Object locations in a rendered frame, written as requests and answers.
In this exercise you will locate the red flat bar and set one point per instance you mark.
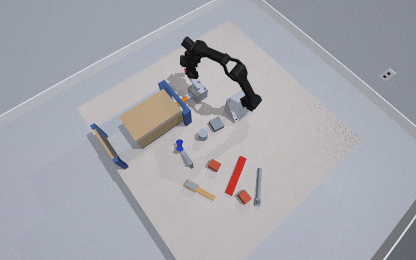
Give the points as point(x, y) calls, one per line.
point(235, 177)

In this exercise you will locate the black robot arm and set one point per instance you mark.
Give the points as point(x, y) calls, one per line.
point(199, 49)

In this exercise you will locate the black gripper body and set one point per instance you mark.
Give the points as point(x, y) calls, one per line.
point(192, 73)

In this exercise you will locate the grey cylinder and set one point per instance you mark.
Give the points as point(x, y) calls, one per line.
point(203, 134)

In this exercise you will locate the reddish-brown block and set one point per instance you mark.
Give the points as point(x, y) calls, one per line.
point(214, 165)
point(244, 197)

